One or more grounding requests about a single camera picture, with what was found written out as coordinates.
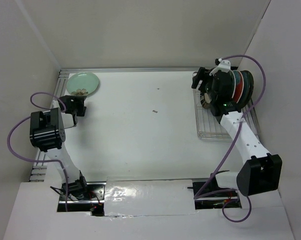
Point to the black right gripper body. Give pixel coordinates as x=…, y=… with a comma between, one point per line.
x=200, y=78

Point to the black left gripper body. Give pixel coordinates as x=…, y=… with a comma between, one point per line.
x=78, y=105

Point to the brown striped rim plate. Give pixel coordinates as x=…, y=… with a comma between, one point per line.
x=205, y=100

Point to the red teal flower plate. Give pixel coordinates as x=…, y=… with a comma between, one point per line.
x=239, y=85

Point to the dark teal blossom plate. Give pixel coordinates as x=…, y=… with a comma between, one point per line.
x=249, y=77

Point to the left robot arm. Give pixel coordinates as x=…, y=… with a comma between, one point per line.
x=47, y=132

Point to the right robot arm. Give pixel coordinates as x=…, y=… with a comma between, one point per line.
x=260, y=171

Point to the mint green flower plate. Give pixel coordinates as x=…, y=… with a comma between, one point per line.
x=82, y=84

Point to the silver foil sheet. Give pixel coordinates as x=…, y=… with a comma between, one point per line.
x=143, y=198

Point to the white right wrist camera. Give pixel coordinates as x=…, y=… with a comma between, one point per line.
x=221, y=65

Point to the metal wire dish rack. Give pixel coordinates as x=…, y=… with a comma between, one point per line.
x=207, y=125

